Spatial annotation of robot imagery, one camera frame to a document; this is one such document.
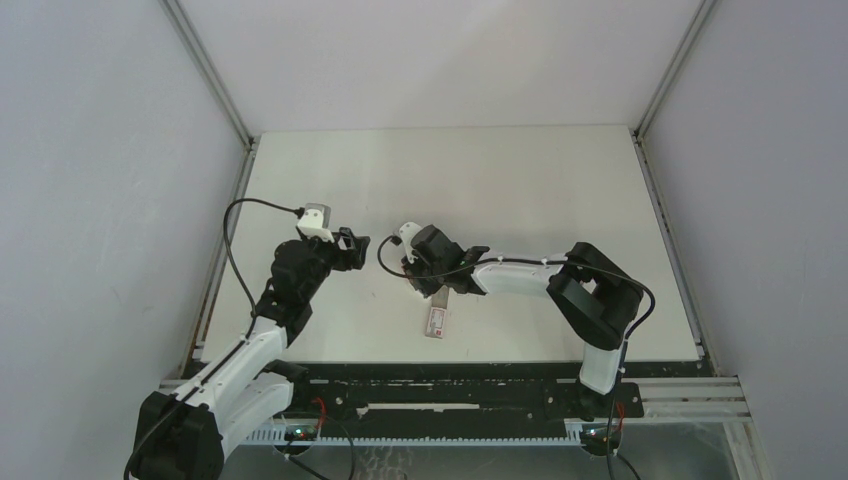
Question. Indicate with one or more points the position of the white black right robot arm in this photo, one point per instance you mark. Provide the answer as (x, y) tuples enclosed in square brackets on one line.
[(598, 300)]

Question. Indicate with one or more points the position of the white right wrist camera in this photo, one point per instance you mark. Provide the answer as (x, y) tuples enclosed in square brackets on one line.
[(406, 234)]

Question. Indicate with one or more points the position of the aluminium frame rail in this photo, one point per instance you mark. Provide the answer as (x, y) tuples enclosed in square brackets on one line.
[(644, 139), (171, 224)]

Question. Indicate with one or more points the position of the front aluminium rail assembly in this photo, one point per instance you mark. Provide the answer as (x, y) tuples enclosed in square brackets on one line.
[(676, 394)]

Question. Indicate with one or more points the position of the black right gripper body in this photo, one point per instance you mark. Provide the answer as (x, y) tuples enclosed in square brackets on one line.
[(419, 266)]

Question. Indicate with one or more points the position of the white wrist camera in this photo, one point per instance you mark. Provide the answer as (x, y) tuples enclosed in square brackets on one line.
[(406, 234), (314, 222)]

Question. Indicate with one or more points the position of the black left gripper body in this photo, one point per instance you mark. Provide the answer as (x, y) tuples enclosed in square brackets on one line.
[(343, 260)]

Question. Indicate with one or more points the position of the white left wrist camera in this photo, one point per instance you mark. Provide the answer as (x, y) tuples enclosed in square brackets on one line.
[(314, 222)]

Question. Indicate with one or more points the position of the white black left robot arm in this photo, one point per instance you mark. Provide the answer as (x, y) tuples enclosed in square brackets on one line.
[(225, 371)]

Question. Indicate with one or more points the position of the aluminium frame rail right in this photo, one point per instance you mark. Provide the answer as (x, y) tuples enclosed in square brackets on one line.
[(644, 139)]

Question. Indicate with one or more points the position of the aluminium frame rail left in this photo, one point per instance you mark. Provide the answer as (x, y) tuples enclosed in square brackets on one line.
[(171, 224)]

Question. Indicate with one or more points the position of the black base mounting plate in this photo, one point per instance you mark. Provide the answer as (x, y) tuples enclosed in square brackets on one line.
[(460, 401)]

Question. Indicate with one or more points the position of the red white staples box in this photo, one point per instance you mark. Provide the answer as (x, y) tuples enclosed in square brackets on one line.
[(438, 313)]

